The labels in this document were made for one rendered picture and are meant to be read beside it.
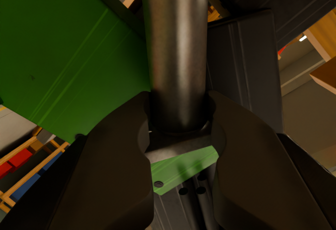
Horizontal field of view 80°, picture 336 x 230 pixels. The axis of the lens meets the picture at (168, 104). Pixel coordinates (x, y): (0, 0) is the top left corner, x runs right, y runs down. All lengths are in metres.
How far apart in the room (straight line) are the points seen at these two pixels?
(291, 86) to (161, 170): 7.54
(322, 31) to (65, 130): 0.92
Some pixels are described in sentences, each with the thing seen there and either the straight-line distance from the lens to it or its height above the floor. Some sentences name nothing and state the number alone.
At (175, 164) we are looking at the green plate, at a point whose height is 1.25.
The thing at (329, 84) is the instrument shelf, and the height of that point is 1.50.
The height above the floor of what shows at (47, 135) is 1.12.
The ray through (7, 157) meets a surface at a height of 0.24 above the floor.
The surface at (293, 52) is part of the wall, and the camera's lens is 9.54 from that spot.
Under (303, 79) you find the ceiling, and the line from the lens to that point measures 7.69.
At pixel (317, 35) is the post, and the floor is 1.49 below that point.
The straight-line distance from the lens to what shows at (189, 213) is 0.22.
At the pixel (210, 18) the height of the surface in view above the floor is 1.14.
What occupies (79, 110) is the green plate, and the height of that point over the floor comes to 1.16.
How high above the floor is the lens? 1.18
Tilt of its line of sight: 8 degrees up
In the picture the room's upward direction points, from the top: 136 degrees clockwise
